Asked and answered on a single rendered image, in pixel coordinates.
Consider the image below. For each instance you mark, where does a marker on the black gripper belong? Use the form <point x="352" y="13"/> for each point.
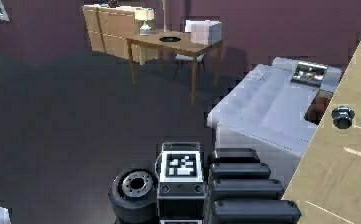
<point x="134" y="193"/>

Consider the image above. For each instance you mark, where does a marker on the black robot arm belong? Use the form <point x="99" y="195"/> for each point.
<point x="228" y="186"/>

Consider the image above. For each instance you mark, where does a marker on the white bed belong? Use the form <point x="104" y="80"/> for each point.
<point x="268" y="106"/>

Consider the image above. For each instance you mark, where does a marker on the brown wooden table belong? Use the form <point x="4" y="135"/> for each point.
<point x="174" y="45"/>

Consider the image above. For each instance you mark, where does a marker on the black round dish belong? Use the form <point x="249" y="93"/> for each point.
<point x="170" y="39"/>

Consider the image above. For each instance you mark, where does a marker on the tan wooden cupboard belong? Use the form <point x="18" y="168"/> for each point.
<point x="109" y="31"/>

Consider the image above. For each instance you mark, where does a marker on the white table lamp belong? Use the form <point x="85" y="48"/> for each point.
<point x="145" y="21"/>

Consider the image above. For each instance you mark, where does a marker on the white chair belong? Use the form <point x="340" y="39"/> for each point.
<point x="203" y="33"/>

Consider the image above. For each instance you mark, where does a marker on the tan wooden door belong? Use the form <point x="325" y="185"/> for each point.
<point x="344" y="150"/>

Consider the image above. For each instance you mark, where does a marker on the black round door knob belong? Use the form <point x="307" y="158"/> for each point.
<point x="342" y="117"/>

